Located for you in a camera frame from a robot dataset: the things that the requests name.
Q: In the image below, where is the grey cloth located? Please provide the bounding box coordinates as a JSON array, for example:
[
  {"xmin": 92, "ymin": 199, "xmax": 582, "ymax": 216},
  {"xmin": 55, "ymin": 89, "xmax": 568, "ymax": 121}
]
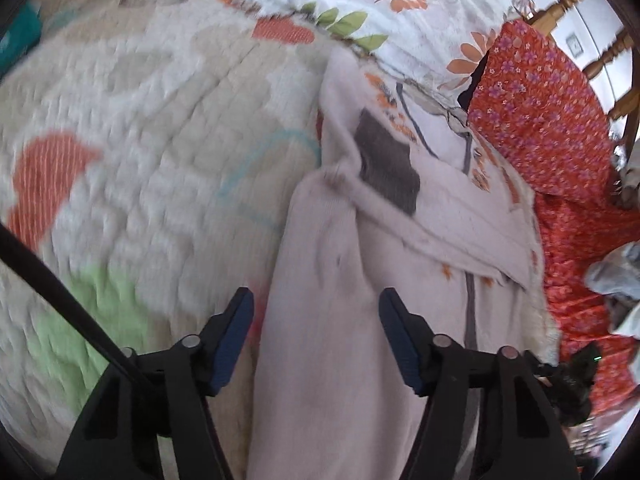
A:
[{"xmin": 585, "ymin": 242, "xmax": 640, "ymax": 338}]

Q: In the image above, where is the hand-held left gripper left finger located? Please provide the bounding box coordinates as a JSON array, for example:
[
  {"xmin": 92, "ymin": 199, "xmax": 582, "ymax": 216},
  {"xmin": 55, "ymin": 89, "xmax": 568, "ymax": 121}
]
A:
[{"xmin": 50, "ymin": 287, "xmax": 256, "ymax": 480}]

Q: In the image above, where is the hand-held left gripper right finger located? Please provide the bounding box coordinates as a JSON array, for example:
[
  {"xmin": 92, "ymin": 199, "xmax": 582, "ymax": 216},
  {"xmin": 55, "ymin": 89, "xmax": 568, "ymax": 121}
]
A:
[{"xmin": 378, "ymin": 287, "xmax": 583, "ymax": 480}]

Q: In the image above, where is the wooden bed frame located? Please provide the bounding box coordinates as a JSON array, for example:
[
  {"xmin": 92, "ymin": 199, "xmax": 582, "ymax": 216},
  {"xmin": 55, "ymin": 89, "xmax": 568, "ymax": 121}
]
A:
[{"xmin": 527, "ymin": 0, "xmax": 640, "ymax": 151}]

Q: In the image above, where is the pink small sweater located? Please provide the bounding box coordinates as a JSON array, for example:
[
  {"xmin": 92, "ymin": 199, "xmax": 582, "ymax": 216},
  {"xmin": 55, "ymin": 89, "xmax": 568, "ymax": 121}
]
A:
[{"xmin": 245, "ymin": 47, "xmax": 558, "ymax": 480}]

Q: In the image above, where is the black cable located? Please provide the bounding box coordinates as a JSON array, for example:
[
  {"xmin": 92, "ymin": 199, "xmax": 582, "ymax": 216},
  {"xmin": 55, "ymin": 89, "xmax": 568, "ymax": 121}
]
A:
[{"xmin": 0, "ymin": 222, "xmax": 156, "ymax": 401}]

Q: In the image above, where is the heart-patterned quilt blanket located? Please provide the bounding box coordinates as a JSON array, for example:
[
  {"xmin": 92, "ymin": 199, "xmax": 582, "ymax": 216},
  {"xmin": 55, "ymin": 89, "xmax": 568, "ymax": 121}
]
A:
[{"xmin": 0, "ymin": 0, "xmax": 561, "ymax": 480}]

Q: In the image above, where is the teal box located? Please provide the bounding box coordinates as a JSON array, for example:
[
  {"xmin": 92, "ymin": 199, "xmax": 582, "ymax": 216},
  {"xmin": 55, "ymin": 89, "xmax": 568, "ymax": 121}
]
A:
[{"xmin": 0, "ymin": 2, "xmax": 43, "ymax": 76}]

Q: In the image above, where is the white floral pillow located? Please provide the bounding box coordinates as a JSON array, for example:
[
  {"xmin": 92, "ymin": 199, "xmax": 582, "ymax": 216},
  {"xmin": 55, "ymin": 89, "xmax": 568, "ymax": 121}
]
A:
[{"xmin": 245, "ymin": 0, "xmax": 546, "ymax": 93}]

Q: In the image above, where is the red floral cloth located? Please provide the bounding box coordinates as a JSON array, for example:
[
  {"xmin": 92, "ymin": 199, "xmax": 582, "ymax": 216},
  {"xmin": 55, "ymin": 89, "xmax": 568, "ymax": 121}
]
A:
[{"xmin": 467, "ymin": 20, "xmax": 640, "ymax": 416}]

